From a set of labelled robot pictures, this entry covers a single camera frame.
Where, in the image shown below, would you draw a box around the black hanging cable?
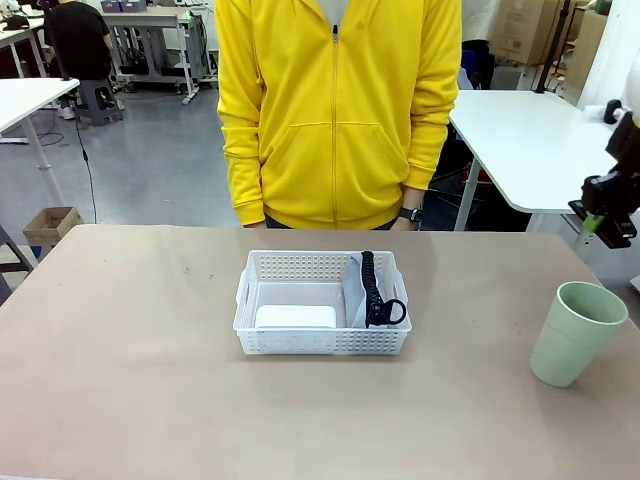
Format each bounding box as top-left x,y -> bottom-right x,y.
73,97 -> 99,225

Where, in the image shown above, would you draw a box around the narrow cardboard box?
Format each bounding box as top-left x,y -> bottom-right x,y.
567,7 -> 609,94

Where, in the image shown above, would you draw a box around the small open cardboard box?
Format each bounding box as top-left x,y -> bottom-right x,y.
22,206 -> 84,248

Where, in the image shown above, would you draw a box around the pale green cup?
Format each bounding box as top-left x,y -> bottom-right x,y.
529,280 -> 630,389

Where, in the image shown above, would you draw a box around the grey background workbench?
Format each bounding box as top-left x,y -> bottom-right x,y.
99,5 -> 220,105

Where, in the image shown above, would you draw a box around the white rectangular box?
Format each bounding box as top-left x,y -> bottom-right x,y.
254,303 -> 338,330

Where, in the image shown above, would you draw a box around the grey plastic stool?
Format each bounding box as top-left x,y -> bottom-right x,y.
76,78 -> 124,127

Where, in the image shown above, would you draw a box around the grey CAMPUS pencil case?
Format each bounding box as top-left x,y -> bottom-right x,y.
341,249 -> 409,330

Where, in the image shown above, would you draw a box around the black stand pole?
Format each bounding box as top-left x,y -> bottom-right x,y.
533,0 -> 574,96

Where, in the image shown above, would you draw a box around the large cardboard box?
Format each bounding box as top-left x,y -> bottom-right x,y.
488,0 -> 572,67

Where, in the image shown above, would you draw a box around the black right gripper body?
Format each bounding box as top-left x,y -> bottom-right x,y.
604,113 -> 640,194

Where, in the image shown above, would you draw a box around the dark metal frame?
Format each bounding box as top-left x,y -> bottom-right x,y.
0,224 -> 35,297

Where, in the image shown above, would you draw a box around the white perforated plastic basket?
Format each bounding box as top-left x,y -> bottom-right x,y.
232,249 -> 414,357

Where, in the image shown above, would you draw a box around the person's right forearm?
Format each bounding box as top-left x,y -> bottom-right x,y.
221,112 -> 266,227

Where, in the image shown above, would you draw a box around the person in yellow hoodie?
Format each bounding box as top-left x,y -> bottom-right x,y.
215,0 -> 464,231

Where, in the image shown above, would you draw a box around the white partition panel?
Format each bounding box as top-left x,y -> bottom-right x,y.
581,0 -> 640,114

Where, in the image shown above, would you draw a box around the large white side table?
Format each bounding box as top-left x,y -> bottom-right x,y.
448,89 -> 640,232

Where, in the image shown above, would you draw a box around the white table with round corner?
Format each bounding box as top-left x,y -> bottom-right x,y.
0,77 -> 81,171

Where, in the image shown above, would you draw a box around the seated person in black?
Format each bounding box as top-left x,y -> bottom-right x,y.
43,0 -> 114,121

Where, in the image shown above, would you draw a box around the blue storage bins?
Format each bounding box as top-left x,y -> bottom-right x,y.
99,0 -> 147,14

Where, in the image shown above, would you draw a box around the person's left forearm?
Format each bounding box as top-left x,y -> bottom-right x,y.
402,107 -> 454,210

